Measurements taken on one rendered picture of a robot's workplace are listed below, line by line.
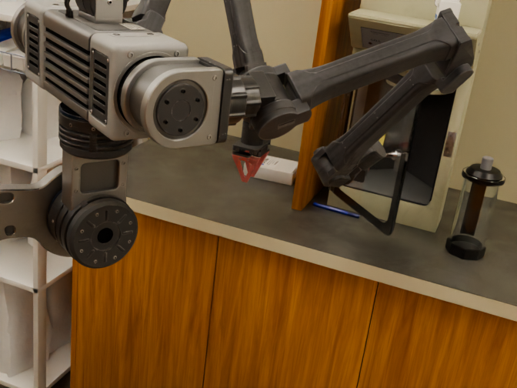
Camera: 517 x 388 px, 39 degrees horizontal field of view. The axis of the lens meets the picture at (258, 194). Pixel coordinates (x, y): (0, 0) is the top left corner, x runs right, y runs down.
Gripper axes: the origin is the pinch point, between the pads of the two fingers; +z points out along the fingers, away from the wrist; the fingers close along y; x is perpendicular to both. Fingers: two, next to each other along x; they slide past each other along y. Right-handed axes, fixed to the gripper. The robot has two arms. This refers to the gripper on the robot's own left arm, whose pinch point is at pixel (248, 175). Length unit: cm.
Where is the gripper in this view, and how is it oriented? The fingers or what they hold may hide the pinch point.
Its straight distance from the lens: 182.2
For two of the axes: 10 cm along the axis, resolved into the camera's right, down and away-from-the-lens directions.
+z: -1.1, 9.1, 3.9
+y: 3.6, -3.3, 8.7
